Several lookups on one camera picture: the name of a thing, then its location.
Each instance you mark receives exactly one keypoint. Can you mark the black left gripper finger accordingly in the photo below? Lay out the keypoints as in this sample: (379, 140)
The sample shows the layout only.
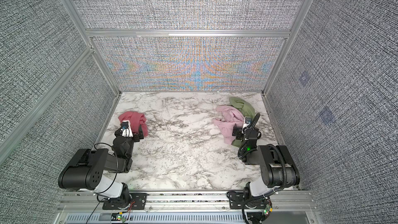
(118, 132)
(140, 132)

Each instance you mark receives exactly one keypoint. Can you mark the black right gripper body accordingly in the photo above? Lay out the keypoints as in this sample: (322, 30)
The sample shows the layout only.
(244, 145)

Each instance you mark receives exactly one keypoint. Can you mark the dark pink cloth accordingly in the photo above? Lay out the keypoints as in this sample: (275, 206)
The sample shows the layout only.
(135, 120)

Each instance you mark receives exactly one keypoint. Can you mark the light pink cloth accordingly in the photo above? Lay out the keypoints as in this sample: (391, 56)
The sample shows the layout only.
(231, 117)

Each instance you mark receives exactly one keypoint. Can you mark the green cloth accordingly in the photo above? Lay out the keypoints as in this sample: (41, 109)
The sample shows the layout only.
(245, 108)

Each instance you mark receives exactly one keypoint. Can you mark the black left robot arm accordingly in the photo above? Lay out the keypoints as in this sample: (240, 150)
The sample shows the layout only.
(85, 172)

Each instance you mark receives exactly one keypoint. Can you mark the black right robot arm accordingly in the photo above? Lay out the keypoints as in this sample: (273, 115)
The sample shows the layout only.
(277, 168)

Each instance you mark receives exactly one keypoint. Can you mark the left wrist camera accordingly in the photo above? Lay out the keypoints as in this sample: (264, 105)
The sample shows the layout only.
(125, 126)

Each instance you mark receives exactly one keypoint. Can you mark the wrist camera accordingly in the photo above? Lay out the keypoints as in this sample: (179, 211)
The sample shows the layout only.
(247, 123)
(125, 126)

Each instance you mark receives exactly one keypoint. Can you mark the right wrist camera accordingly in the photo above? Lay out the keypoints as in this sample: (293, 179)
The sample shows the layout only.
(247, 123)

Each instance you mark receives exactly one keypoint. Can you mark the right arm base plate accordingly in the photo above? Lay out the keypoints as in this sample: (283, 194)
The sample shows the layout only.
(239, 200)

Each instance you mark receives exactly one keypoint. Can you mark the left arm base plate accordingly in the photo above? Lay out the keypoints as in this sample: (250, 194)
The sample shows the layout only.
(134, 201)

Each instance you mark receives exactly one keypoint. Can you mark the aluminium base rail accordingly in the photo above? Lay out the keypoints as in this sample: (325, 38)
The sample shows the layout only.
(183, 207)

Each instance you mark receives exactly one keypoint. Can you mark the aluminium enclosure frame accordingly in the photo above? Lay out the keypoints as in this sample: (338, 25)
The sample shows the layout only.
(45, 51)

